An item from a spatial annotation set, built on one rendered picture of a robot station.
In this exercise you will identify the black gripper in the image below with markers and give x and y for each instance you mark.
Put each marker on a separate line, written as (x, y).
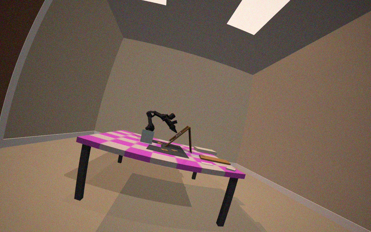
(172, 127)

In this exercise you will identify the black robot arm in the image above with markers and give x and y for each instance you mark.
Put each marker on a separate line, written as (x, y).
(164, 117)

